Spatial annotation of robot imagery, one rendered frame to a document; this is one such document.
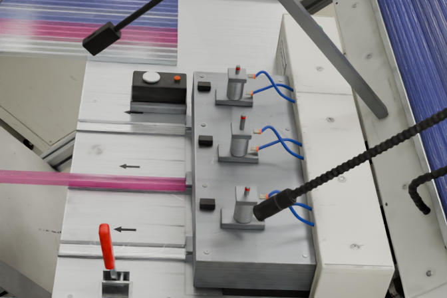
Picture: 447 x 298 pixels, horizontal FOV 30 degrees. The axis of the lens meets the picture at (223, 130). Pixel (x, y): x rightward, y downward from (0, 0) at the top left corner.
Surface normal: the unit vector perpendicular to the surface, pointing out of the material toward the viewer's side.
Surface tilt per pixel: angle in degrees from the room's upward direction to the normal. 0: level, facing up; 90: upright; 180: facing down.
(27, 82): 90
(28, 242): 0
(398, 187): 90
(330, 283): 90
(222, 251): 47
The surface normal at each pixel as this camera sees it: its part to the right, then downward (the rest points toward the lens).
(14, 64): 0.04, 0.66
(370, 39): -0.60, -0.58
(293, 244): 0.10, -0.75
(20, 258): 0.80, -0.47
